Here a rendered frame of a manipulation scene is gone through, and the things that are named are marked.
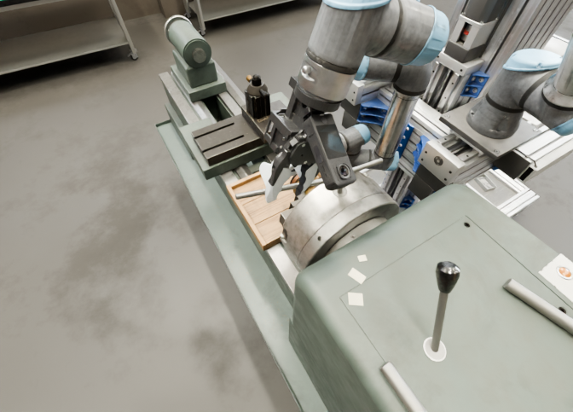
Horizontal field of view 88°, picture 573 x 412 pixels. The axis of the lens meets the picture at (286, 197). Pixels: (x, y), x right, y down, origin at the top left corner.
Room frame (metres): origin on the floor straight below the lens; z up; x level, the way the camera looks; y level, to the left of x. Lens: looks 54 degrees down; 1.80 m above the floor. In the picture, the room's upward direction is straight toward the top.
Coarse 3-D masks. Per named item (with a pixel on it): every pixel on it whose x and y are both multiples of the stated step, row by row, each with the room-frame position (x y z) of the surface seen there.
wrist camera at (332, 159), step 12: (312, 120) 0.34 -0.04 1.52; (324, 120) 0.35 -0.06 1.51; (312, 132) 0.33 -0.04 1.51; (324, 132) 0.33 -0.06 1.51; (336, 132) 0.34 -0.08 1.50; (312, 144) 0.32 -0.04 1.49; (324, 144) 0.31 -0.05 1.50; (336, 144) 0.32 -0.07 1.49; (324, 156) 0.29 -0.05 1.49; (336, 156) 0.30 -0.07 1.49; (324, 168) 0.28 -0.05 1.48; (336, 168) 0.28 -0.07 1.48; (348, 168) 0.29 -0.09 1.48; (324, 180) 0.27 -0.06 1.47; (336, 180) 0.26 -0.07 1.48; (348, 180) 0.27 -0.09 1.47
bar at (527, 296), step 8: (512, 280) 0.19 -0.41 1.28; (512, 288) 0.18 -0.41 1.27; (520, 288) 0.18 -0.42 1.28; (520, 296) 0.17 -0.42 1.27; (528, 296) 0.16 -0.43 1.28; (536, 296) 0.16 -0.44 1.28; (528, 304) 0.16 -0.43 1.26; (536, 304) 0.15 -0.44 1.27; (544, 304) 0.15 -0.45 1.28; (544, 312) 0.14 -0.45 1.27; (552, 312) 0.14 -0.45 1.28; (560, 312) 0.14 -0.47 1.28; (552, 320) 0.13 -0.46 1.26; (560, 320) 0.13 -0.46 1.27; (568, 320) 0.12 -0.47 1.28; (568, 328) 0.11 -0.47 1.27
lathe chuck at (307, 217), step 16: (368, 176) 0.52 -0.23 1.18; (320, 192) 0.43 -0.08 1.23; (352, 192) 0.42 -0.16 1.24; (368, 192) 0.43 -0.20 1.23; (384, 192) 0.45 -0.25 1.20; (304, 208) 0.40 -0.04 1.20; (320, 208) 0.39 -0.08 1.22; (336, 208) 0.38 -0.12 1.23; (288, 224) 0.39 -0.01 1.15; (304, 224) 0.37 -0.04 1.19; (320, 224) 0.35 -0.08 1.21; (288, 240) 0.36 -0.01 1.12; (304, 240) 0.33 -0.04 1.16
